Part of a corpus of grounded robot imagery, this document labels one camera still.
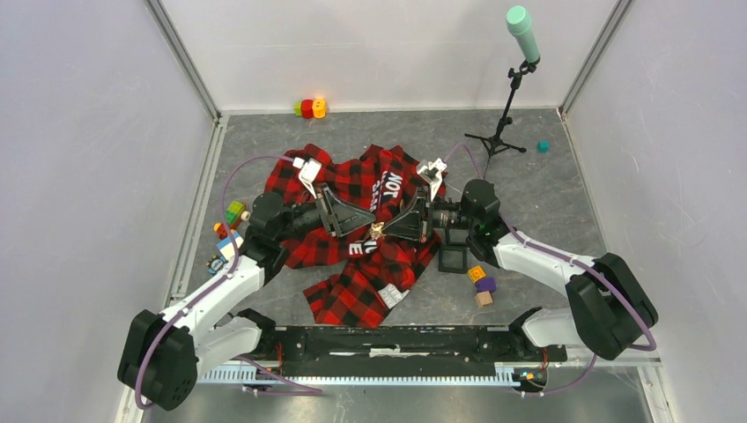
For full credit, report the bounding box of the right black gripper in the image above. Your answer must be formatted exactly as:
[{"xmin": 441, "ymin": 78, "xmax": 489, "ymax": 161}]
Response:
[{"xmin": 381, "ymin": 187, "xmax": 477, "ymax": 243}]

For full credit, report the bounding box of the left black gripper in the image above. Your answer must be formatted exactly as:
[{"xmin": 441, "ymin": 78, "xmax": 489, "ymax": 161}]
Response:
[{"xmin": 275, "ymin": 183, "xmax": 375, "ymax": 242}]

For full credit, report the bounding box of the gold brooch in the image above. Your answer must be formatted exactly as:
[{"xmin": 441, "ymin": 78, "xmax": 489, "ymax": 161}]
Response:
[{"xmin": 367, "ymin": 222, "xmax": 385, "ymax": 241}]

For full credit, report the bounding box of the red black plaid shirt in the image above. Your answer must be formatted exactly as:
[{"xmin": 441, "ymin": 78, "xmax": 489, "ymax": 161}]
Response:
[{"xmin": 264, "ymin": 144, "xmax": 441, "ymax": 329}]

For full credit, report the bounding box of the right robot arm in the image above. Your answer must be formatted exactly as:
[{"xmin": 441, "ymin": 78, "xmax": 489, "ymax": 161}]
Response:
[{"xmin": 381, "ymin": 179, "xmax": 659, "ymax": 360}]

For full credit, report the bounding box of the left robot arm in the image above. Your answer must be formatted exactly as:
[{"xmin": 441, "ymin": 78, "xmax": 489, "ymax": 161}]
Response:
[{"xmin": 117, "ymin": 184, "xmax": 375, "ymax": 411}]

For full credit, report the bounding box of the yellow toy brick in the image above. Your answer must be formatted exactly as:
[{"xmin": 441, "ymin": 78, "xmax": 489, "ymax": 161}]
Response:
[{"xmin": 467, "ymin": 265, "xmax": 486, "ymax": 284}]

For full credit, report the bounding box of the purple toy brick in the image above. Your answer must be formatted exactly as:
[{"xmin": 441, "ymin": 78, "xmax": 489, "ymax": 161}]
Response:
[{"xmin": 474, "ymin": 277, "xmax": 497, "ymax": 293}]

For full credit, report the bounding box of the wooden cube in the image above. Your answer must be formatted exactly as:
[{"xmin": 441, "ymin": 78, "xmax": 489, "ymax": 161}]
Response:
[{"xmin": 475, "ymin": 291, "xmax": 493, "ymax": 308}]

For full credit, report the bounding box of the green toy brick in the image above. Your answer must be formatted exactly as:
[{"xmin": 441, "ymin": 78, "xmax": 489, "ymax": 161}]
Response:
[{"xmin": 226, "ymin": 201, "xmax": 247, "ymax": 225}]

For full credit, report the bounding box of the red cylinder block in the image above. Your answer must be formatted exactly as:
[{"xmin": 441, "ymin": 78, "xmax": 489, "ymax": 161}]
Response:
[{"xmin": 301, "ymin": 99, "xmax": 313, "ymax": 119}]

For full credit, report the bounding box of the white blue toy brick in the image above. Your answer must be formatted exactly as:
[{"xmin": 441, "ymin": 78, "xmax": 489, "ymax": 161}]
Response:
[{"xmin": 216, "ymin": 231, "xmax": 243, "ymax": 262}]

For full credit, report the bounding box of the orange red toy brick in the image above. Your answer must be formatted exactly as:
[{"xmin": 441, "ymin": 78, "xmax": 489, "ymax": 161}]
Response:
[{"xmin": 213, "ymin": 222, "xmax": 228, "ymax": 240}]

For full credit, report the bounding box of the owl toy block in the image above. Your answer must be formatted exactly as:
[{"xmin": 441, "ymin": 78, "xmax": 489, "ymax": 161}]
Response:
[{"xmin": 206, "ymin": 256, "xmax": 227, "ymax": 275}]

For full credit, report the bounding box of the teal small cube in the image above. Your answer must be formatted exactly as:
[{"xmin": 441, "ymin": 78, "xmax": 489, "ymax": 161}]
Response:
[{"xmin": 536, "ymin": 140, "xmax": 550, "ymax": 153}]

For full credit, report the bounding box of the black tripod mic stand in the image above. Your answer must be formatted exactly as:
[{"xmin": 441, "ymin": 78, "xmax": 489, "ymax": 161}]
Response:
[{"xmin": 464, "ymin": 61, "xmax": 537, "ymax": 176}]

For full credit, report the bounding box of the mint green microphone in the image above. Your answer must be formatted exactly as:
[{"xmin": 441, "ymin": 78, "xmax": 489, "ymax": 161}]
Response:
[{"xmin": 506, "ymin": 5, "xmax": 541, "ymax": 64}]

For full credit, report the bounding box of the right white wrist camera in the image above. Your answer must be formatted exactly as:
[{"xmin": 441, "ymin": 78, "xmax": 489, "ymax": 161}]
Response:
[{"xmin": 418, "ymin": 159, "xmax": 447, "ymax": 202}]

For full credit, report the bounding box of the black square frame near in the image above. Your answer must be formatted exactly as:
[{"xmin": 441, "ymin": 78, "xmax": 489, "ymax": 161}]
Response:
[{"xmin": 438, "ymin": 244, "xmax": 468, "ymax": 274}]

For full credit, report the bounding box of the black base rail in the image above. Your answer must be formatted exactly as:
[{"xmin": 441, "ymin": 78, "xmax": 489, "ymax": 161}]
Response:
[{"xmin": 249, "ymin": 325, "xmax": 567, "ymax": 378}]

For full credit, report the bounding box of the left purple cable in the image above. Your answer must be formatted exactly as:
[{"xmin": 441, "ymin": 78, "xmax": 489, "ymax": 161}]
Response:
[{"xmin": 134, "ymin": 153, "xmax": 323, "ymax": 410}]

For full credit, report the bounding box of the purple cable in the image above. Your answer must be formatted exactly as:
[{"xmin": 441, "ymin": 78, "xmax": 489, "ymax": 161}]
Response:
[
  {"xmin": 134, "ymin": 153, "xmax": 323, "ymax": 410},
  {"xmin": 443, "ymin": 142, "xmax": 658, "ymax": 398}
]

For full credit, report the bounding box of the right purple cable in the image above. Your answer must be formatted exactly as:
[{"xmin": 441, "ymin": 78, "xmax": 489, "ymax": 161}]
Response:
[{"xmin": 443, "ymin": 142, "xmax": 658, "ymax": 398}]

